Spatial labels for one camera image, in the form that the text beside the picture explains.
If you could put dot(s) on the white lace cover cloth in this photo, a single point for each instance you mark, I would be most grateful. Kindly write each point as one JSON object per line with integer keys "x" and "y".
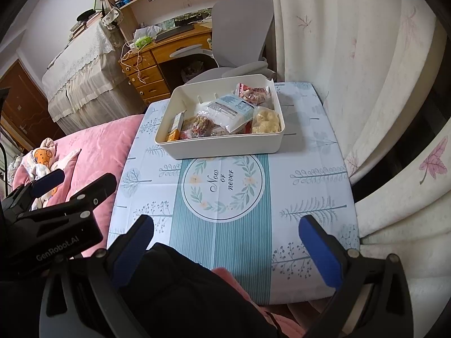
{"x": 81, "y": 63}

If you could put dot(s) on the cartoon print blanket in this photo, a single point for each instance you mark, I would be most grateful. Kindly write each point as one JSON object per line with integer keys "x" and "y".
{"x": 42, "y": 156}

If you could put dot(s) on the dark red snack packet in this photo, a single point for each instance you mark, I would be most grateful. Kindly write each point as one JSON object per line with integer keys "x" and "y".
{"x": 199, "y": 125}

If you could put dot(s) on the white quilted cover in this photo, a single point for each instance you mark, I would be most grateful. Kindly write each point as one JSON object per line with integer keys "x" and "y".
{"x": 422, "y": 288}

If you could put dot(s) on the yellow cracker snack packet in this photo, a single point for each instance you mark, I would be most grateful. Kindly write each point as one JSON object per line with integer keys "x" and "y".
{"x": 175, "y": 126}

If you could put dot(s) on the large clear silver snack packet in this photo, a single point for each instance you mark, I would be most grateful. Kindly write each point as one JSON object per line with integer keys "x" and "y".
{"x": 229, "y": 111}

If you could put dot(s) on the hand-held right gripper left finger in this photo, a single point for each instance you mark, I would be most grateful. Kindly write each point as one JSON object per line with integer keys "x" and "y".
{"x": 132, "y": 250}

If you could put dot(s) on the white red snack packet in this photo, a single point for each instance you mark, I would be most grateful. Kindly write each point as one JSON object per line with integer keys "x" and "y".
{"x": 252, "y": 93}

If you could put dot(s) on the stack of books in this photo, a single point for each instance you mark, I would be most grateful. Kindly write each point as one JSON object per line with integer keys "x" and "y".
{"x": 79, "y": 26}

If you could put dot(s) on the wooden desk with drawers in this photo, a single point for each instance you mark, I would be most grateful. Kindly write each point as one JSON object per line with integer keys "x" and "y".
{"x": 165, "y": 52}

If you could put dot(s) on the floral cloth bag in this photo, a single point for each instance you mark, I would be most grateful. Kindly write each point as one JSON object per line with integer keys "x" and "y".
{"x": 112, "y": 16}

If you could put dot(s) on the pink garment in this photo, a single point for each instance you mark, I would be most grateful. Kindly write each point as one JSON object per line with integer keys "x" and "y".
{"x": 246, "y": 290}

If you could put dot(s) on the grey office chair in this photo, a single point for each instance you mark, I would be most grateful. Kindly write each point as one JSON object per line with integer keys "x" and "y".
{"x": 239, "y": 31}

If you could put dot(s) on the tree print tablecloth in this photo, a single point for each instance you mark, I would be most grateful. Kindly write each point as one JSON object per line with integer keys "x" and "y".
{"x": 317, "y": 197}

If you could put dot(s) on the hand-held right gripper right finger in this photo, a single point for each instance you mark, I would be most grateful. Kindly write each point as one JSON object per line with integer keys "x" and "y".
{"x": 319, "y": 250}

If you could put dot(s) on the white plastic bin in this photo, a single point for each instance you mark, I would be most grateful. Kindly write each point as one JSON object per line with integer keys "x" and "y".
{"x": 218, "y": 149}

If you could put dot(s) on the green tissue packet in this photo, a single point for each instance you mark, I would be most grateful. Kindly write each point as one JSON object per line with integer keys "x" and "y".
{"x": 142, "y": 43}

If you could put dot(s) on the brown wooden door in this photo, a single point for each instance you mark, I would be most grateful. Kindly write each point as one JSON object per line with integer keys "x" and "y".
{"x": 24, "y": 105}

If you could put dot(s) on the white plastic bag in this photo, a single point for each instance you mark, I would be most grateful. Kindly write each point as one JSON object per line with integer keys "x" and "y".
{"x": 146, "y": 31}

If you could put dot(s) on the waste bin under desk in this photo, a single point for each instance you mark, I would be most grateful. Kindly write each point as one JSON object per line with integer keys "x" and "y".
{"x": 193, "y": 69}

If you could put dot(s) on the pink blanket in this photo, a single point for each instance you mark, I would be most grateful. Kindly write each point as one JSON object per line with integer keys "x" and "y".
{"x": 98, "y": 148}

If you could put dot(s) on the clear puffed snack packet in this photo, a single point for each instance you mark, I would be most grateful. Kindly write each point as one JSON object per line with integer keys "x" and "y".
{"x": 266, "y": 121}

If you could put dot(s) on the black garment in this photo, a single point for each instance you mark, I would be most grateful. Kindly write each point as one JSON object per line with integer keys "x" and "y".
{"x": 183, "y": 288}

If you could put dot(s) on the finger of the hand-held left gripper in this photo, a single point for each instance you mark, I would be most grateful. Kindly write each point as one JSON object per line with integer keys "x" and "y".
{"x": 98, "y": 188}
{"x": 45, "y": 181}

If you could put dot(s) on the black keyboard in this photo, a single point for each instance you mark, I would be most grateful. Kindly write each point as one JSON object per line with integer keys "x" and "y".
{"x": 174, "y": 34}

